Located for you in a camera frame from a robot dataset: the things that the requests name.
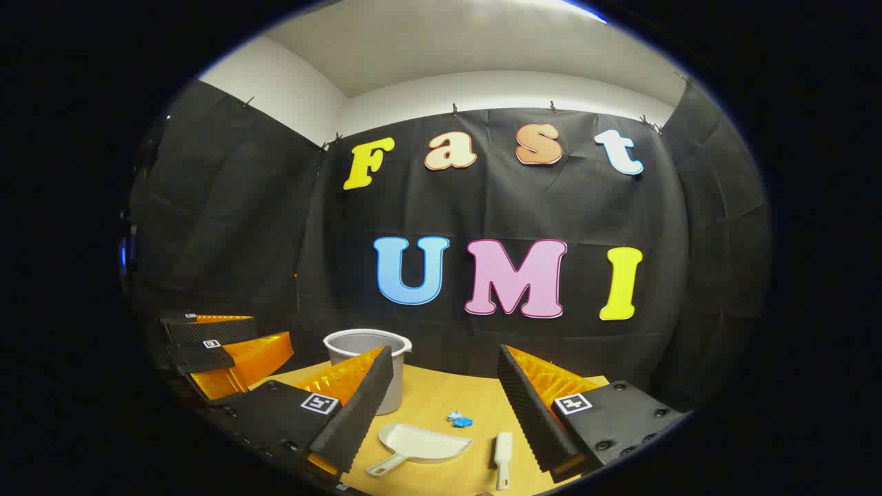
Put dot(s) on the white plastic dustpan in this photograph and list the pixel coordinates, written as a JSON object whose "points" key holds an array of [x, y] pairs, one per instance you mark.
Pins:
{"points": [[427, 444]]}

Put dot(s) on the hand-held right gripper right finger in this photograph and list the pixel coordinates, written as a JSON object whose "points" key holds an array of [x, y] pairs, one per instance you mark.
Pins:
{"points": [[530, 413]]}

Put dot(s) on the yellow wooden desktop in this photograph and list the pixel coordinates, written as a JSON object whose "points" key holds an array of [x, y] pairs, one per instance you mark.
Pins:
{"points": [[441, 396]]}

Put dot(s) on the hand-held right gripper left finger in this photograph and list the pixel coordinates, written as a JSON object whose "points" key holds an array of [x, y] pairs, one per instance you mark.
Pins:
{"points": [[362, 413]]}

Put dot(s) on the grey plastic garbage bin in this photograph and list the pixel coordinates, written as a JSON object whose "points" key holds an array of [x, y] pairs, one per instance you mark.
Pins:
{"points": [[365, 344]]}

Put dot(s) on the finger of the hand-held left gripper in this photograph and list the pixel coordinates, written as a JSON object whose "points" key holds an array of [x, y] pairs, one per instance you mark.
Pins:
{"points": [[213, 332], [203, 357]]}

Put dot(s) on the small white broom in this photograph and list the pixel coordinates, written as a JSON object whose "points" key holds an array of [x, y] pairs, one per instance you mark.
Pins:
{"points": [[504, 451]]}

